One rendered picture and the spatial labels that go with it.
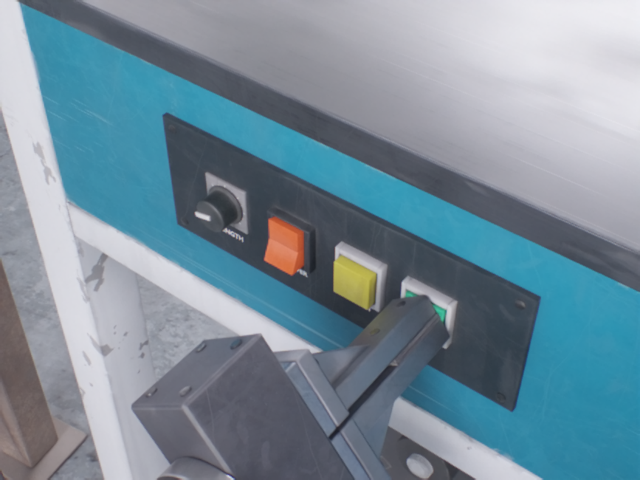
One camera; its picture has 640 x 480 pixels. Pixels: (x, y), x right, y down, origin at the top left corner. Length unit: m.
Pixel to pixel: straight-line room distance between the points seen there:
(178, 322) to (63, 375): 0.17
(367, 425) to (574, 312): 0.11
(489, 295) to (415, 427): 0.15
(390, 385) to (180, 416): 0.12
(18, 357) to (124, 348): 0.26
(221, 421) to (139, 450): 0.60
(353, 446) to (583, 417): 0.13
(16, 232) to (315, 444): 1.17
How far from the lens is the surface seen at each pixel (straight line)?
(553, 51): 0.54
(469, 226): 0.47
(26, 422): 1.20
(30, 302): 1.45
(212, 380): 0.40
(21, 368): 1.14
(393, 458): 0.99
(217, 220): 0.57
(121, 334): 0.87
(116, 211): 0.70
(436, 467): 0.89
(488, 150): 0.47
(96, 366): 0.90
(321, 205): 0.52
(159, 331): 1.37
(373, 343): 0.48
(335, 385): 0.46
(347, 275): 0.52
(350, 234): 0.52
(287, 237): 0.54
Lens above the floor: 1.02
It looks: 43 degrees down
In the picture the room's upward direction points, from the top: straight up
